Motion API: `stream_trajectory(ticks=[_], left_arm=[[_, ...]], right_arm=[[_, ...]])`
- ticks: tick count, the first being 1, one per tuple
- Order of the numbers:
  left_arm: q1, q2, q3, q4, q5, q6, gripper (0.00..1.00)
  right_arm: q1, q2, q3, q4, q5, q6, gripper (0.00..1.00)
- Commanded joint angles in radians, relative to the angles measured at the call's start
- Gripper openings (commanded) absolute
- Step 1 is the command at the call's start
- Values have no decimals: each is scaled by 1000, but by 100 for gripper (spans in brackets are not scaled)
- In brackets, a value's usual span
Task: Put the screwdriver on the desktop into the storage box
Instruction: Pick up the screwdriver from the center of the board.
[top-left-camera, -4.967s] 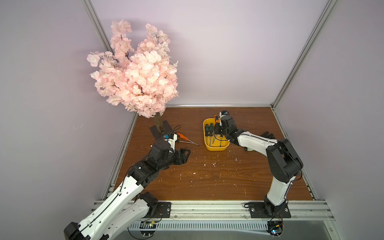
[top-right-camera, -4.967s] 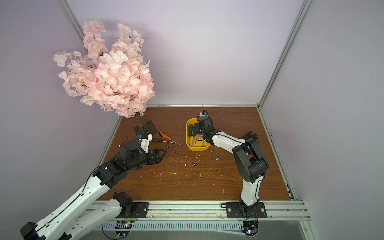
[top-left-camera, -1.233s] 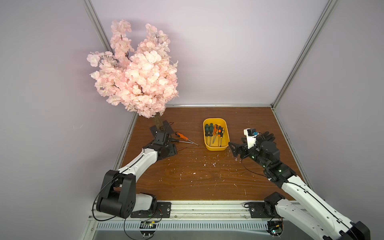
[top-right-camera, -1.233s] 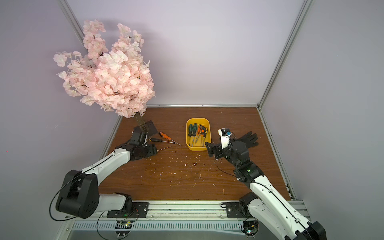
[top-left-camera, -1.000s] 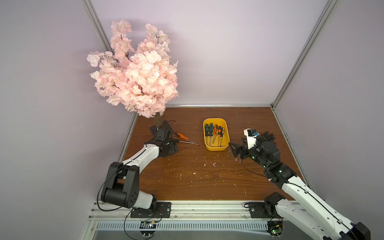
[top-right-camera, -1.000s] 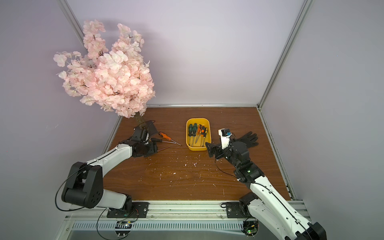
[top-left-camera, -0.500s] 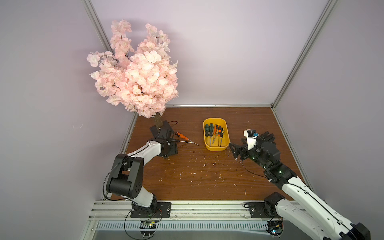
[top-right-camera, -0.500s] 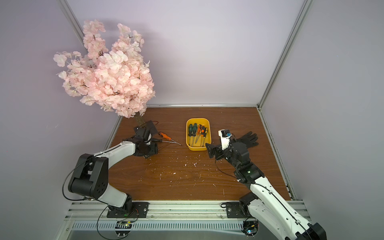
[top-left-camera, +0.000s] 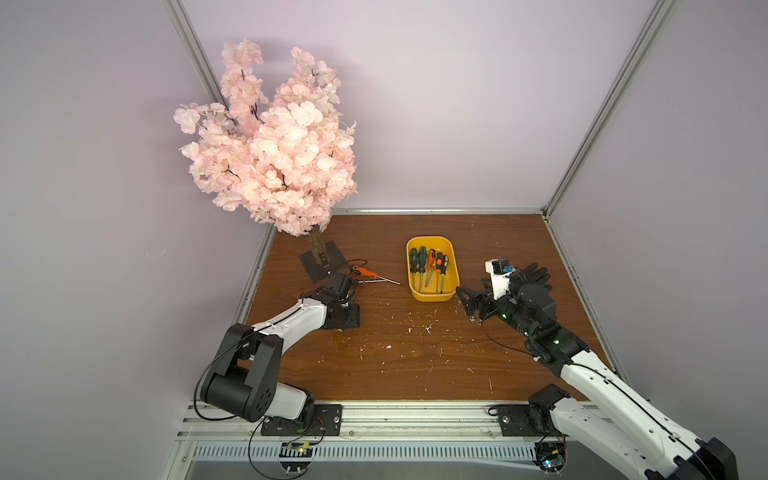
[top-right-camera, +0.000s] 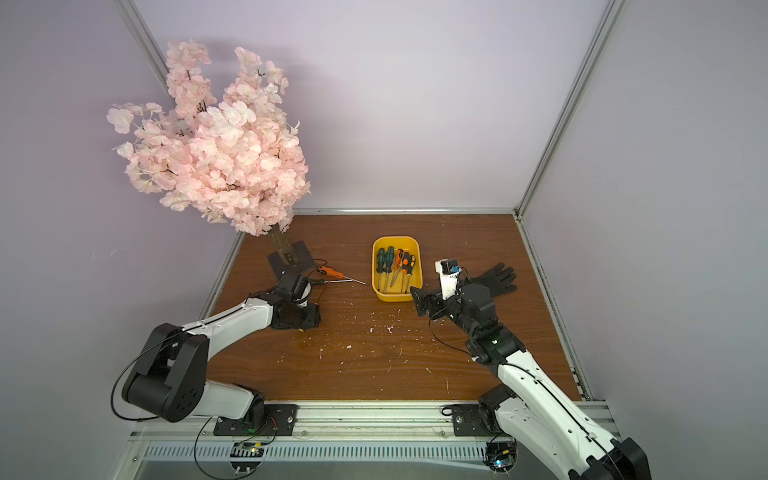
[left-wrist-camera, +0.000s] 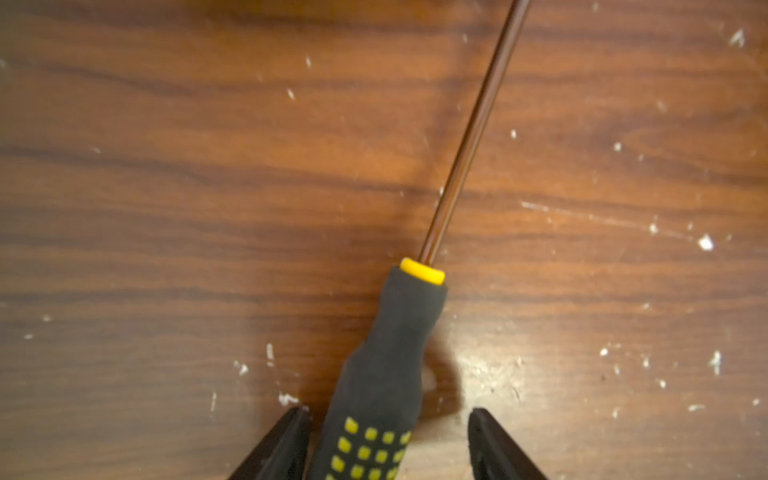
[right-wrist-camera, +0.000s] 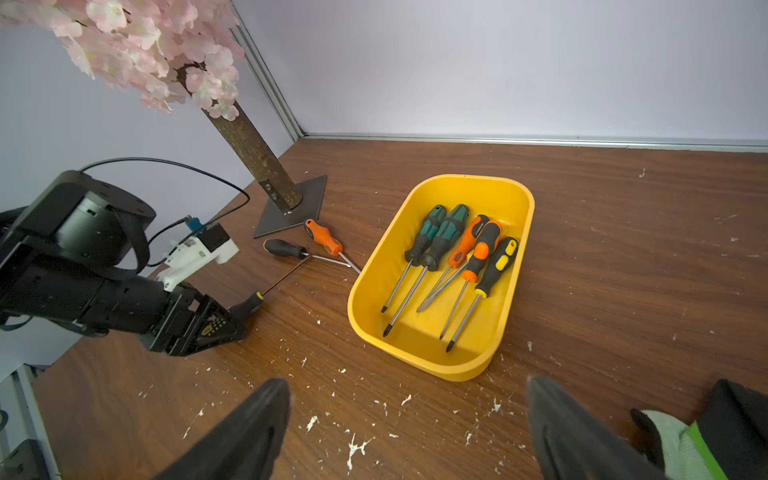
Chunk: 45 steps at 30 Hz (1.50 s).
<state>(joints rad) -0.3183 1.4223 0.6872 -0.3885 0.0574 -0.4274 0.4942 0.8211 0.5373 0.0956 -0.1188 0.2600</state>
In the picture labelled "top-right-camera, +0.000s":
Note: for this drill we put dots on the orange handled screwdriver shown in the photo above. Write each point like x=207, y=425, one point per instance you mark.
x=398, y=262

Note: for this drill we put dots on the black work glove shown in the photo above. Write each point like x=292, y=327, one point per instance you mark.
x=499, y=280

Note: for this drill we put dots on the pink artificial blossom tree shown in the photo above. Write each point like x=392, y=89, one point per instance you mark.
x=235, y=159

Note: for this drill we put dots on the yellow plastic storage box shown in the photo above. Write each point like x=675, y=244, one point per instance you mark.
x=406, y=243

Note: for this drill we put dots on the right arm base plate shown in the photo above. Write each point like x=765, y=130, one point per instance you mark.
x=470, y=420

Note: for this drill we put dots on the aluminium front rail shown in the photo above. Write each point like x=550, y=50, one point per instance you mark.
x=332, y=420

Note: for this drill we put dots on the small orange black screwdriver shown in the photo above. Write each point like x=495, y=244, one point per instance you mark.
x=403, y=271

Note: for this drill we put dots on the large orange black screwdriver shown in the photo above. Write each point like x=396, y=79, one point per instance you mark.
x=336, y=276

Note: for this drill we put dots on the black handled long screwdriver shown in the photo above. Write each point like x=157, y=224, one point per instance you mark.
x=324, y=281

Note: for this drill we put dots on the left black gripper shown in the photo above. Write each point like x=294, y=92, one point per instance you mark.
x=314, y=316

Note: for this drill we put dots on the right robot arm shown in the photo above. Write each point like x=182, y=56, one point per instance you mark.
x=528, y=405

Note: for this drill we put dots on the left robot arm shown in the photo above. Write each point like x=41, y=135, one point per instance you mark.
x=169, y=379

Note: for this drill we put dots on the controller board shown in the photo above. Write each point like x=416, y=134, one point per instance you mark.
x=246, y=457
x=500, y=457

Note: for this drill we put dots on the left controller board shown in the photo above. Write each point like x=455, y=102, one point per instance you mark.
x=246, y=457

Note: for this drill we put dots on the right controller board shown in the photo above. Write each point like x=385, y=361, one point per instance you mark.
x=500, y=457

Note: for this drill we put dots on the green black screwdriver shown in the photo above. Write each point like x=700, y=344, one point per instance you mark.
x=380, y=267
x=388, y=264

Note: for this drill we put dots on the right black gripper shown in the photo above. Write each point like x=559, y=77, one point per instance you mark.
x=429, y=301

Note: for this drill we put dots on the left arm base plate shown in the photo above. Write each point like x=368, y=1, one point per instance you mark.
x=265, y=419

